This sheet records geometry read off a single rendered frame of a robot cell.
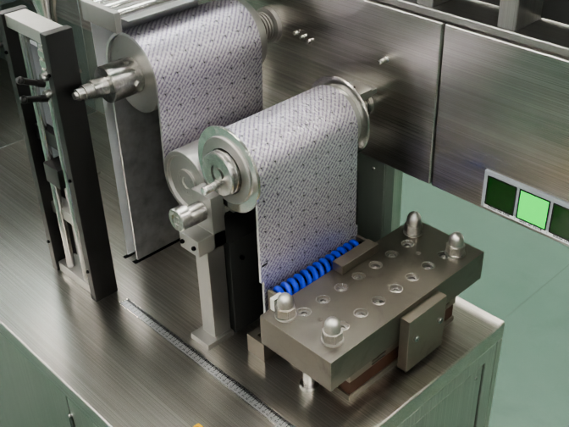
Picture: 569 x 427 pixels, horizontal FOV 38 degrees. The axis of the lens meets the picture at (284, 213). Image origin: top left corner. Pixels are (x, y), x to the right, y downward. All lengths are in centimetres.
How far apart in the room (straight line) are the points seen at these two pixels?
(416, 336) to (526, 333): 158
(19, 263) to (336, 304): 72
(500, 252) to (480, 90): 200
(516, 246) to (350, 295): 201
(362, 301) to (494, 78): 42
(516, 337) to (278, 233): 169
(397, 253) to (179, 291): 44
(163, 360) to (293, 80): 59
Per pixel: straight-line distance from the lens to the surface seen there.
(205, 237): 137
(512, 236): 342
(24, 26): 145
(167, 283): 167
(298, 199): 137
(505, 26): 131
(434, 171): 148
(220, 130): 130
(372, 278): 145
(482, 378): 164
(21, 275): 177
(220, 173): 130
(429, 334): 145
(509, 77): 132
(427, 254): 151
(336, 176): 143
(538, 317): 304
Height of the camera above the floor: 192
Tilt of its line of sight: 33 degrees down
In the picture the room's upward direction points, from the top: 2 degrees counter-clockwise
